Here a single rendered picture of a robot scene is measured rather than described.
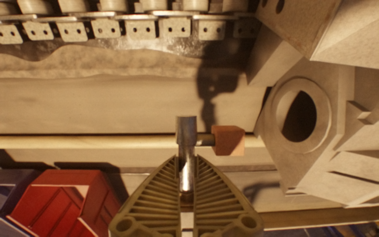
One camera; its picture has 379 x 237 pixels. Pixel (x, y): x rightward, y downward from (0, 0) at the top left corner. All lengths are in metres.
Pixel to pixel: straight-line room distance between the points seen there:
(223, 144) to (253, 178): 0.42
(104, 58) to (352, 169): 0.45
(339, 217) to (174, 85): 0.96
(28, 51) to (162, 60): 0.28
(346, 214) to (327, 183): 0.76
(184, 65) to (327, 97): 0.24
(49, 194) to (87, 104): 0.35
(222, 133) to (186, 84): 0.18
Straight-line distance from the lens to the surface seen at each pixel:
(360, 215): 1.12
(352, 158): 0.27
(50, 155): 0.60
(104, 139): 0.42
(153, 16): 0.27
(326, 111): 0.23
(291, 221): 0.88
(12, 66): 0.49
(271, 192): 0.70
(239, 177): 0.56
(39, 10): 0.35
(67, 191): 0.69
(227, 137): 0.17
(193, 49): 0.31
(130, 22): 0.31
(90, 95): 0.39
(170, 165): 0.16
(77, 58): 0.38
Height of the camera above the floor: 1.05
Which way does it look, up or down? 58 degrees down
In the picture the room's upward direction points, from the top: 177 degrees clockwise
